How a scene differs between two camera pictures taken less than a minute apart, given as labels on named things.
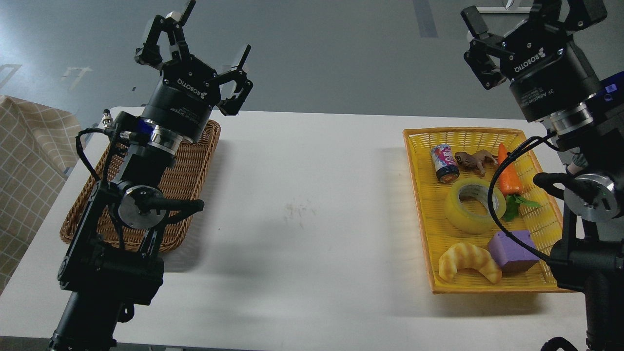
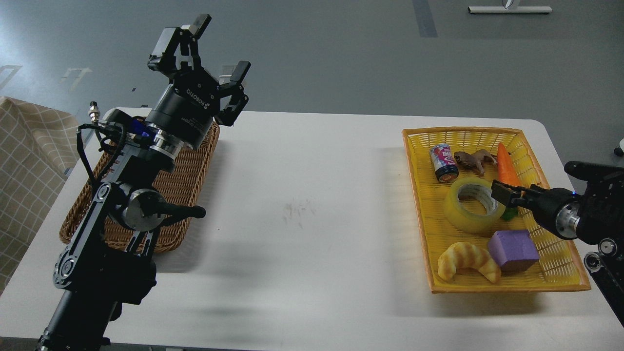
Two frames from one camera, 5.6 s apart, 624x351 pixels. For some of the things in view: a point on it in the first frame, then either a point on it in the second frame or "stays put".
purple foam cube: x=511 y=256 stays put
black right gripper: x=546 y=74 -> x=558 y=209
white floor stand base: x=502 y=9 stays put
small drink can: x=447 y=169 stays put
